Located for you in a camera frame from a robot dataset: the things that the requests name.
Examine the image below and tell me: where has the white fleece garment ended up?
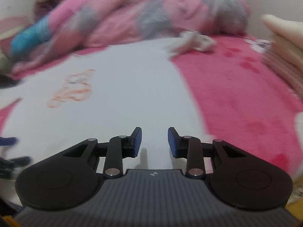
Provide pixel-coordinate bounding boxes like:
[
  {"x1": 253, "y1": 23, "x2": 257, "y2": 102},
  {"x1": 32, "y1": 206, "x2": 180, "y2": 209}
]
[{"x1": 1, "y1": 38, "x2": 211, "y2": 169}]

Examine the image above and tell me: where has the cream folded clothes stack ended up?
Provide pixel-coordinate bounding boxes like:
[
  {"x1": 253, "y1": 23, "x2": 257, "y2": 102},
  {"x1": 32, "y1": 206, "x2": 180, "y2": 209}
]
[{"x1": 261, "y1": 14, "x2": 302, "y2": 98}]

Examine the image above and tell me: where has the black garment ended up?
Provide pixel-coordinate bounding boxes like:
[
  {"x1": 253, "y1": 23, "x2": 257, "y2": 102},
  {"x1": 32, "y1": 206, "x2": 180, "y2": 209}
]
[{"x1": 0, "y1": 74, "x2": 20, "y2": 89}]

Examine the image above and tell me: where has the pink floral bed sheet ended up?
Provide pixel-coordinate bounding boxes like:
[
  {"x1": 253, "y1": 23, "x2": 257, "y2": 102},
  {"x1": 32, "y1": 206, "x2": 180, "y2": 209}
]
[{"x1": 1, "y1": 36, "x2": 302, "y2": 177}]

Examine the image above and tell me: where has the blue striped pillow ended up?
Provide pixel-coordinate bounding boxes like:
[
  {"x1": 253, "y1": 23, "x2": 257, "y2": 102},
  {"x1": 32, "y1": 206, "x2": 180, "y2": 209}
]
[{"x1": 10, "y1": 15, "x2": 52, "y2": 59}]

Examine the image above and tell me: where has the pink bed headboard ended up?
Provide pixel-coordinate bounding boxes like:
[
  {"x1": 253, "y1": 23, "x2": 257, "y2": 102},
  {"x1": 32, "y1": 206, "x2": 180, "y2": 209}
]
[{"x1": 0, "y1": 16, "x2": 32, "y2": 40}]

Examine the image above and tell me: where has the pink grey patchwork quilt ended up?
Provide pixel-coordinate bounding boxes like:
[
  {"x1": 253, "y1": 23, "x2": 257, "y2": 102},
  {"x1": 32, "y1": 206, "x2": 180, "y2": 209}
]
[{"x1": 10, "y1": 0, "x2": 250, "y2": 74}]

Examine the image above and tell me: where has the small white crumpled cloth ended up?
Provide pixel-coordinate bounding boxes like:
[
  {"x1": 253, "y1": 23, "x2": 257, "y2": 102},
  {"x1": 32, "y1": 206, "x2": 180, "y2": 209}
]
[{"x1": 165, "y1": 31, "x2": 217, "y2": 58}]

